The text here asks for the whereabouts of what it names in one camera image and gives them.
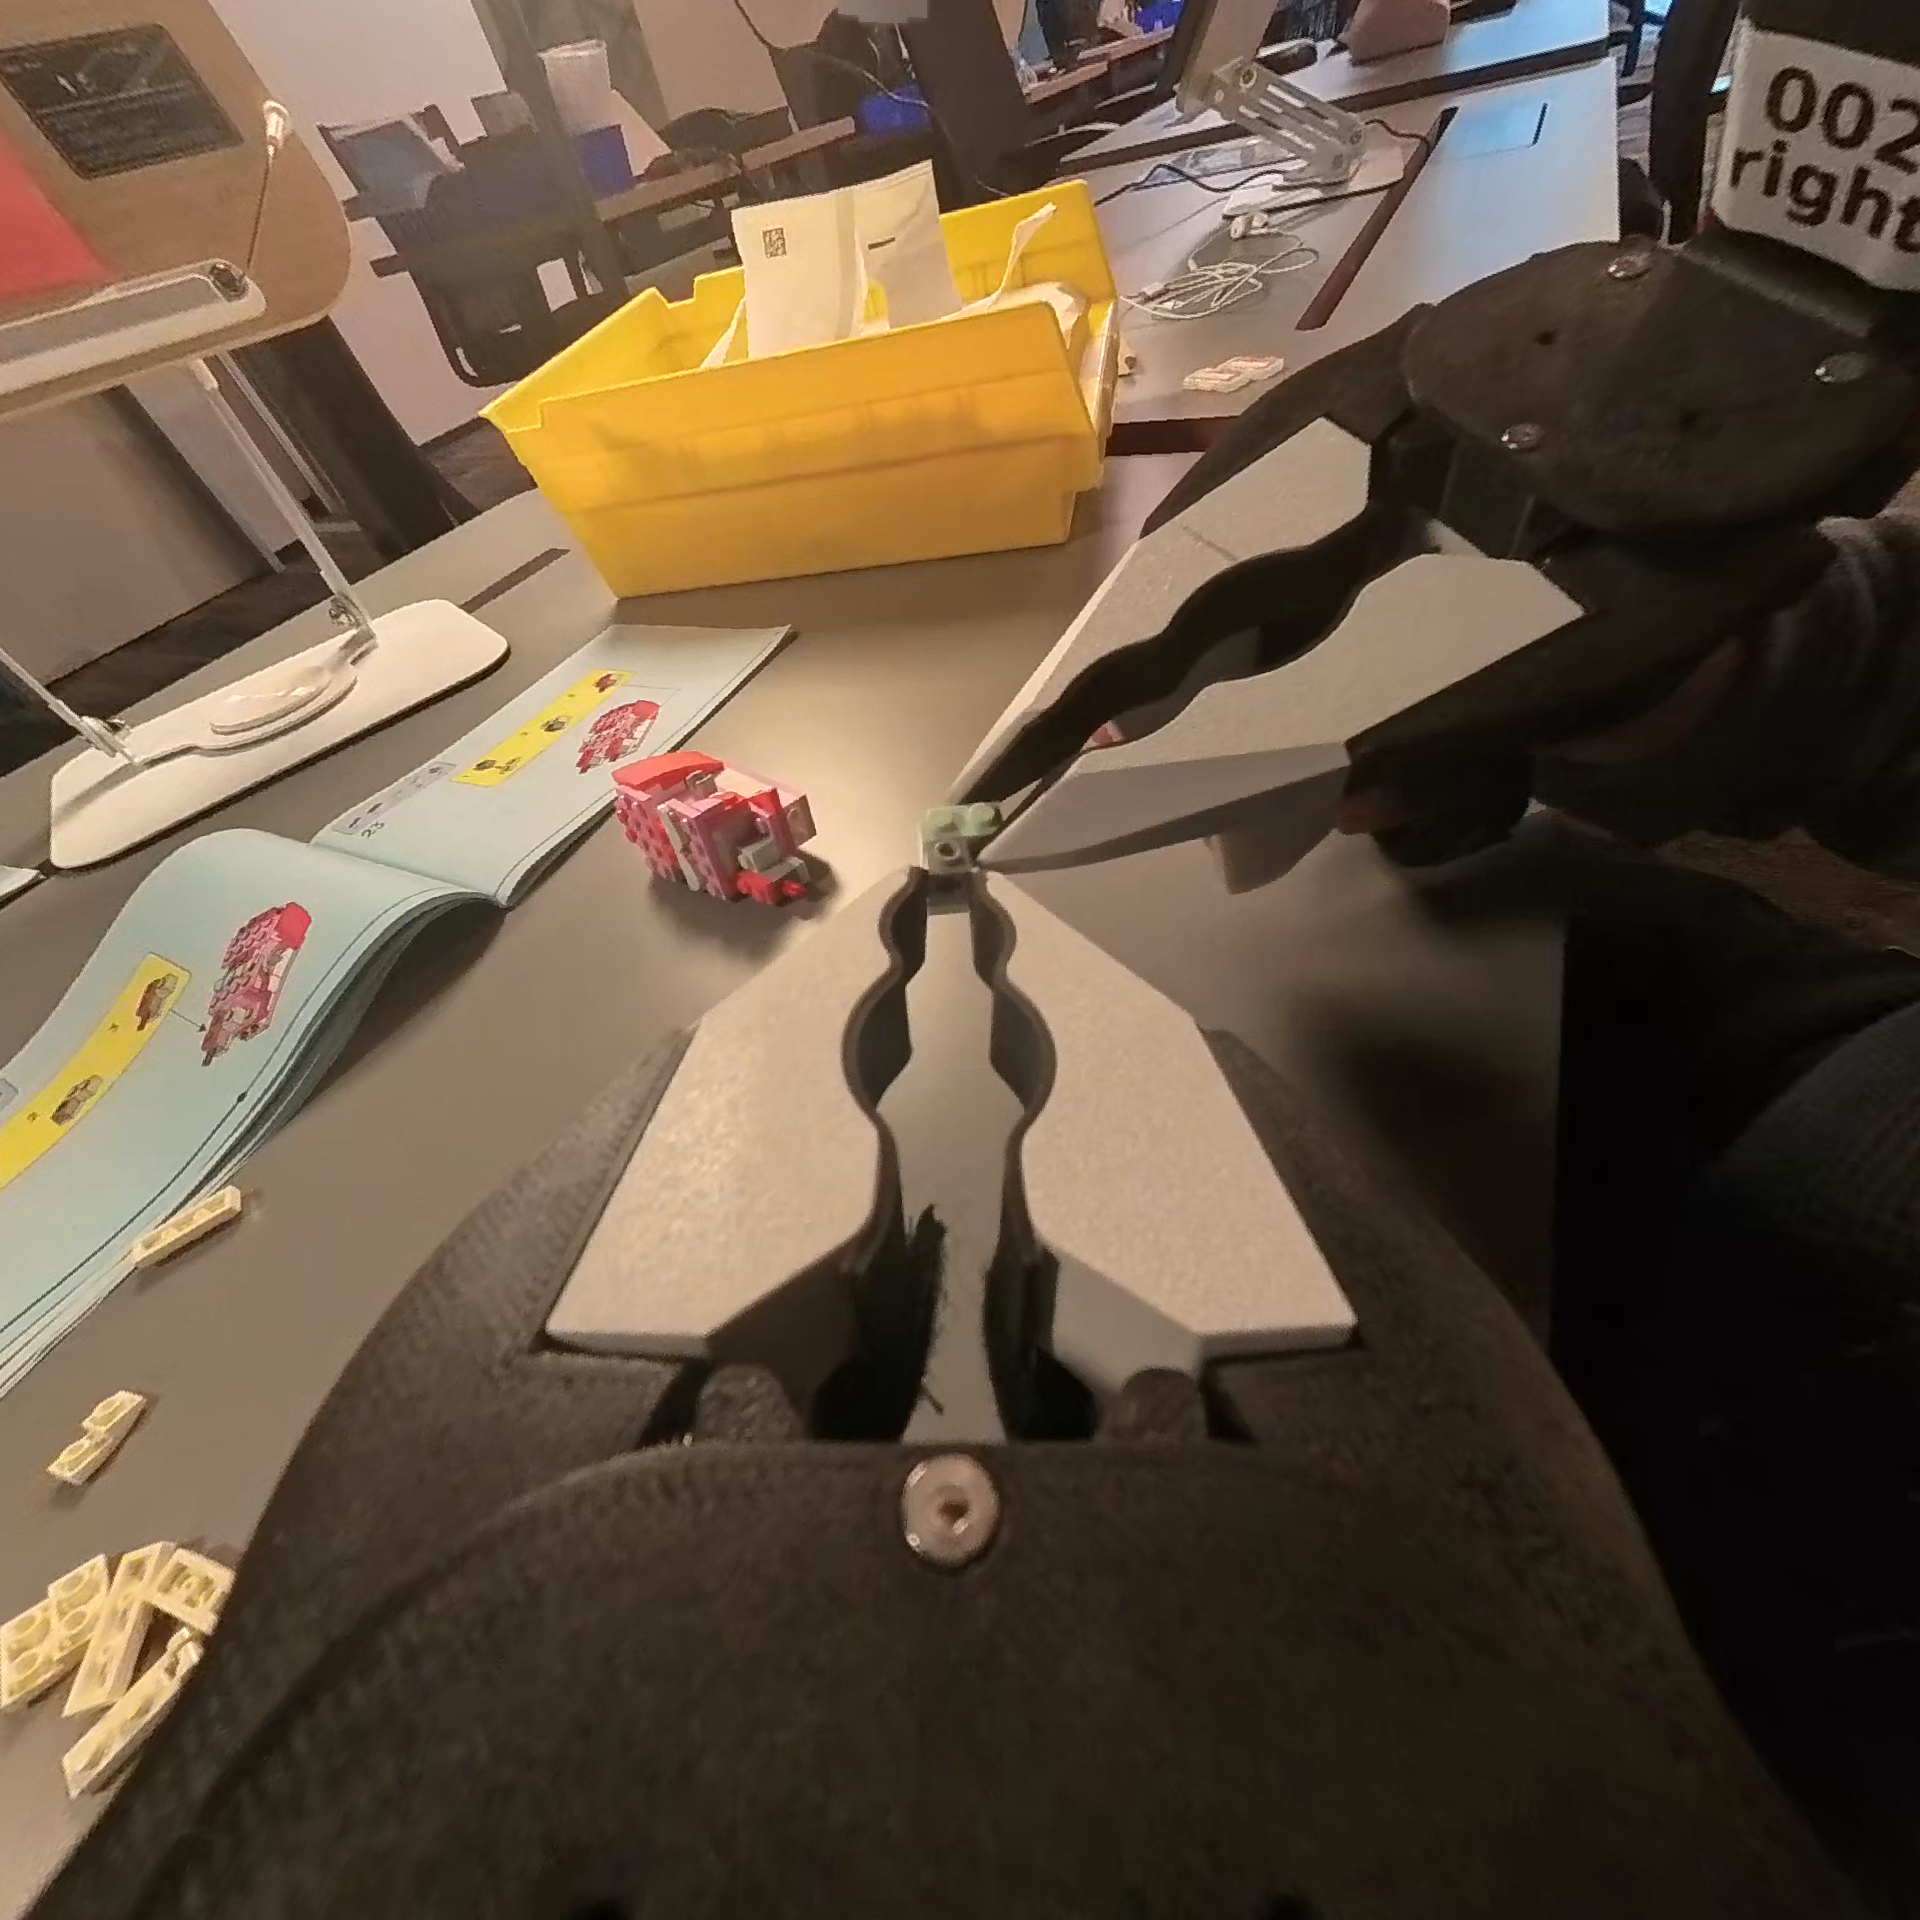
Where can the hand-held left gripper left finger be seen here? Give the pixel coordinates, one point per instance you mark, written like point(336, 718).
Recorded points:
point(720, 1171)

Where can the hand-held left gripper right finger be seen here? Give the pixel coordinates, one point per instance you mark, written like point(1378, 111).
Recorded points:
point(1170, 1154)

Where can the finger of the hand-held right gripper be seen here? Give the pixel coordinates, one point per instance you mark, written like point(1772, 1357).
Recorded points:
point(1201, 523)
point(1394, 661)

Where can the small green toy brick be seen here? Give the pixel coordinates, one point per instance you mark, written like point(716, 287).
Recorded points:
point(956, 838)

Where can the person's right forearm grey sleeve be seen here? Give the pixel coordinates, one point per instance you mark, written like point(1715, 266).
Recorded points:
point(1874, 600)

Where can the person's right hand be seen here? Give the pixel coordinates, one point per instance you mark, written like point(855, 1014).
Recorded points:
point(1694, 674)

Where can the crumpled white paper bag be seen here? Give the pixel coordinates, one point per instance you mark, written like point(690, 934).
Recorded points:
point(1058, 294)

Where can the pink toy brick model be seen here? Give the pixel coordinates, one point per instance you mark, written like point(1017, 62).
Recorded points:
point(720, 826)

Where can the yellow plastic bin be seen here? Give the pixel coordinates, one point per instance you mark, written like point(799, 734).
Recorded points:
point(810, 435)

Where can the silver monitor stand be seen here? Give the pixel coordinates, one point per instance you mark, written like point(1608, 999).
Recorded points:
point(1276, 106)

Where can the light blue instruction booklet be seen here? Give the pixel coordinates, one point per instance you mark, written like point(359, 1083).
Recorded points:
point(299, 961)

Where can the black office chair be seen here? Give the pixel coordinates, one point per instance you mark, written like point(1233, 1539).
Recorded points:
point(944, 75)

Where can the long cream toy plate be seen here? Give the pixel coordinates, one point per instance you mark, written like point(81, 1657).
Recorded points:
point(187, 1224)

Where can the person's leg in dark trousers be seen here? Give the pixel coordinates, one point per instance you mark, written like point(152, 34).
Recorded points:
point(1785, 1277)

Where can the clear stand with white base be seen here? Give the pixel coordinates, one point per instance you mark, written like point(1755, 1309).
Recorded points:
point(283, 674)

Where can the heap of cream toy bricks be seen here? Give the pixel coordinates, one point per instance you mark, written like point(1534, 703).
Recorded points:
point(112, 1635)

